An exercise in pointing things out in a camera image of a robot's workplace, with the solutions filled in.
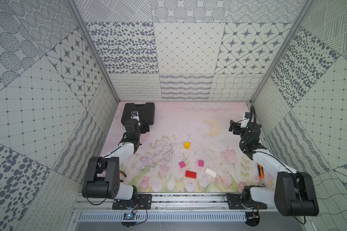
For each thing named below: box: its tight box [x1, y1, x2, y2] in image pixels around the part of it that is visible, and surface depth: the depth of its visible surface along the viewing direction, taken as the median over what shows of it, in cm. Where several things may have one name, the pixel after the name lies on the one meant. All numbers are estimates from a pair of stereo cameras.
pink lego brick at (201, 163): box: [198, 160, 204, 167], surface depth 88 cm
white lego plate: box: [204, 167, 218, 178], surface depth 85 cm
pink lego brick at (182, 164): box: [178, 161, 187, 169], surface depth 88 cm
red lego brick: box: [185, 170, 197, 180], surface depth 84 cm
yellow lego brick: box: [183, 141, 191, 150], surface depth 96 cm
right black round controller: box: [244, 211, 260, 227], surface depth 73 cm
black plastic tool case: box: [120, 102, 156, 126], surface depth 113 cm
